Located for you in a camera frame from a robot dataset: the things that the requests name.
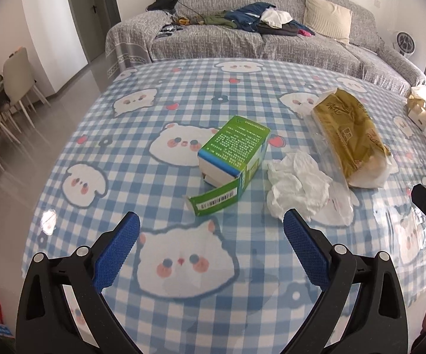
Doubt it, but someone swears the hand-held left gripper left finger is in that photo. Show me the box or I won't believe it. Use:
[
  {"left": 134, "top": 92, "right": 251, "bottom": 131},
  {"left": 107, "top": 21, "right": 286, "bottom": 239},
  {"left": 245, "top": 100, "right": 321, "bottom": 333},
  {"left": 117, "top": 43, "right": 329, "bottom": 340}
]
[{"left": 16, "top": 212, "right": 143, "bottom": 354}]

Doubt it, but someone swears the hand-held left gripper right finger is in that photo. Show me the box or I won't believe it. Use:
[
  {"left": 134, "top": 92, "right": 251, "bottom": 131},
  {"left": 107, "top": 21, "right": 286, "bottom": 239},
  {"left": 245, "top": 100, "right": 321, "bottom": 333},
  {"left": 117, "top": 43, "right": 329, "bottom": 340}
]
[{"left": 283, "top": 208, "right": 409, "bottom": 354}]

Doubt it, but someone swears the green and white carton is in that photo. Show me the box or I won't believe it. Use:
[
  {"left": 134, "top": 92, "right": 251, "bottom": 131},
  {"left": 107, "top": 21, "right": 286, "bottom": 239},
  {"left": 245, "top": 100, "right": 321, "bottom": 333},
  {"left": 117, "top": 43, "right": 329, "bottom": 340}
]
[{"left": 186, "top": 115, "right": 272, "bottom": 216}]

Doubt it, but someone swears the crumpled white tissue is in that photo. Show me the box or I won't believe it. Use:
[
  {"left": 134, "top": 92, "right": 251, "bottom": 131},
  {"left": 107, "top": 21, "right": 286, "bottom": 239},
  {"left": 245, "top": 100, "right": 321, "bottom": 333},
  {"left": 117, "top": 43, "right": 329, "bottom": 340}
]
[{"left": 265, "top": 151, "right": 333, "bottom": 222}]

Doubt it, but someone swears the small cardboard box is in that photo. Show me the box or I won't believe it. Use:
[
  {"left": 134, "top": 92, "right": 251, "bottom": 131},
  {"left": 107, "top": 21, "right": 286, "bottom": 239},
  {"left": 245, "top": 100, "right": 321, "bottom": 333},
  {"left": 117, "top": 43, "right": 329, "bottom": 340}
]
[{"left": 406, "top": 94, "right": 426, "bottom": 130}]

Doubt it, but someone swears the gold tissue pack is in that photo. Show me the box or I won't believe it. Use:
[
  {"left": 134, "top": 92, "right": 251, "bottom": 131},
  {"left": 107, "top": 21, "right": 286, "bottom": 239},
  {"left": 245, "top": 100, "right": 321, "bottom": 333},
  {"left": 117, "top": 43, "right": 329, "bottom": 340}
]
[{"left": 307, "top": 88, "right": 398, "bottom": 189}]

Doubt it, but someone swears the blue checked animal tablecloth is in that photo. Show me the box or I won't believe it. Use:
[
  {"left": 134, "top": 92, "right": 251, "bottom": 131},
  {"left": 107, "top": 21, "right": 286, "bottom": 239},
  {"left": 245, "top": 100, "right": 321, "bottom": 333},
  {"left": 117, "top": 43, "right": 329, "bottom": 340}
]
[{"left": 21, "top": 58, "right": 426, "bottom": 354}]

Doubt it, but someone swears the white floor fan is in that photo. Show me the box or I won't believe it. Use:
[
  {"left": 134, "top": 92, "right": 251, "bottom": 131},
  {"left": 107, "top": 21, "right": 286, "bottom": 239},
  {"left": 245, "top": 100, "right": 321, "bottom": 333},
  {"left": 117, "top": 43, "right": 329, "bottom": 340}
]
[{"left": 393, "top": 30, "right": 417, "bottom": 57}]

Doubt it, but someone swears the cream pillow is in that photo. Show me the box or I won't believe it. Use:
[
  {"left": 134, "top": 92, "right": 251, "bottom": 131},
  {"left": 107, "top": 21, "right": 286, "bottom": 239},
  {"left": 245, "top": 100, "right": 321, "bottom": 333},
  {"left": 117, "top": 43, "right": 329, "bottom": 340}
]
[{"left": 303, "top": 0, "right": 353, "bottom": 43}]

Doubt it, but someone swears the dark clothes pile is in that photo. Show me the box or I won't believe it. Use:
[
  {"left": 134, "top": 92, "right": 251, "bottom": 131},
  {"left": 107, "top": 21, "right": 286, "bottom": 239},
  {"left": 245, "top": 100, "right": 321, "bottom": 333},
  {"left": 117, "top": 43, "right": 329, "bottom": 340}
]
[{"left": 256, "top": 18, "right": 315, "bottom": 38}]

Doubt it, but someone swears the grey covered sofa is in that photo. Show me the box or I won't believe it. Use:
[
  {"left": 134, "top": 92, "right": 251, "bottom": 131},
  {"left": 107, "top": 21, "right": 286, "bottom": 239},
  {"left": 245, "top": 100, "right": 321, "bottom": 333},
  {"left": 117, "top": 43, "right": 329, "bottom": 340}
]
[{"left": 105, "top": 0, "right": 426, "bottom": 96}]

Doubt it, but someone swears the white garment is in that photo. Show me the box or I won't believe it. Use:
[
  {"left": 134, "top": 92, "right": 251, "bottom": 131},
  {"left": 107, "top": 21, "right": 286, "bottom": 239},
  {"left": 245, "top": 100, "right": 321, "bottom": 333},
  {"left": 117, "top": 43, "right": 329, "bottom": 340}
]
[{"left": 261, "top": 8, "right": 294, "bottom": 28}]

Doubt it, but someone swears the blue jacket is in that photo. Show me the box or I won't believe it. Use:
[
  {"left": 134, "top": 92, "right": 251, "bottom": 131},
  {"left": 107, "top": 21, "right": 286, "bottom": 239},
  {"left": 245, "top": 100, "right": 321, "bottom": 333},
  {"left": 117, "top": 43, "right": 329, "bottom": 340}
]
[{"left": 226, "top": 3, "right": 278, "bottom": 32}]

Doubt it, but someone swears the olive green garment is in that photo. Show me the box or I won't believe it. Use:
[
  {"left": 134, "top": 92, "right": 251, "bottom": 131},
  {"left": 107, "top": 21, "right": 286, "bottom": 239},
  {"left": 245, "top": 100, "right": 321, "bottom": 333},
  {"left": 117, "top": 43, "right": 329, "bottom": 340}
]
[{"left": 202, "top": 14, "right": 236, "bottom": 29}]

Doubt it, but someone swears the black garment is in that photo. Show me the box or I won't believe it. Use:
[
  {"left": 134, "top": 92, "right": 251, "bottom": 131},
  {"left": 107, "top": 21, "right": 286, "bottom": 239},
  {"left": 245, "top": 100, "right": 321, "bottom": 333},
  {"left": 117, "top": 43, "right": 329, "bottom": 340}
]
[{"left": 147, "top": 0, "right": 180, "bottom": 12}]

